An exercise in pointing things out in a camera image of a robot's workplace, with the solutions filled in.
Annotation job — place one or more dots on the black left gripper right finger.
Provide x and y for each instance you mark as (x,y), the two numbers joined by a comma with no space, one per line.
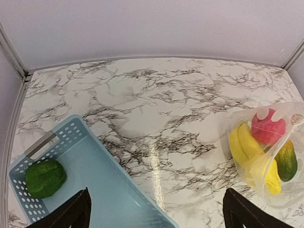
(238,212)

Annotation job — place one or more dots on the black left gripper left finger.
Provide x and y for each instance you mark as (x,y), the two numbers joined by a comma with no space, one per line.
(74,213)

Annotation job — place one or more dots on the dark green toy pepper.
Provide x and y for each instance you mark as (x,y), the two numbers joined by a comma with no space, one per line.
(44,179)

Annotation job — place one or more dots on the yellow toy banana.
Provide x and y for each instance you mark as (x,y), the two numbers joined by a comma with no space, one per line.
(243,145)

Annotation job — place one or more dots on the green orange toy mango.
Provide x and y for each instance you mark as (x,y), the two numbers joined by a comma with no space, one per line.
(286,162)

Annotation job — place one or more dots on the clear zip top bag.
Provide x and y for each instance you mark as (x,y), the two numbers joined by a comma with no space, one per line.
(293,114)

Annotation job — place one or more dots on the red toy apple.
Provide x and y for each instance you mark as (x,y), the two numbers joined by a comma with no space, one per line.
(266,128)

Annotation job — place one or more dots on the yellow toy pear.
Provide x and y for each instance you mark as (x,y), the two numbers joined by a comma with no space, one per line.
(260,170)

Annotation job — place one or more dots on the light blue plastic basket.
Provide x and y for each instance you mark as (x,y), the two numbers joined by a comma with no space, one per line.
(117,202)

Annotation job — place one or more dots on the right aluminium frame post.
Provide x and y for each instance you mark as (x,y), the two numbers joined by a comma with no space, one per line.
(294,56)

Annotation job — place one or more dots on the aluminium frame post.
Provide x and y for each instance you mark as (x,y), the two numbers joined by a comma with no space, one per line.
(14,80)
(294,56)

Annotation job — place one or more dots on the left aluminium frame post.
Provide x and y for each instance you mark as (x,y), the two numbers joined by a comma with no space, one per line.
(14,80)

